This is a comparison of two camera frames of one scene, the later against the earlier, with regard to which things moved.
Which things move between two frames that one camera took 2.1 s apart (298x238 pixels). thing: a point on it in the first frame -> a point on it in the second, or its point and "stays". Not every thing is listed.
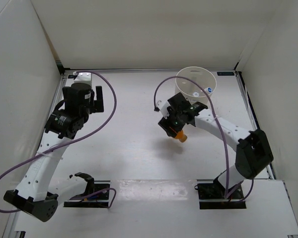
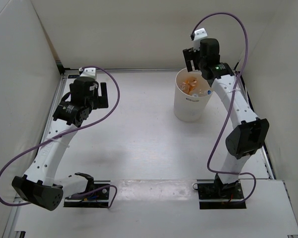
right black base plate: x=215 y=191 stays
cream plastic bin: x=202 y=77 stays
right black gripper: x=165 y=124 -> x=189 y=55
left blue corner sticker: x=72 y=76 stays
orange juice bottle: x=181 y=136 -> x=188 y=85
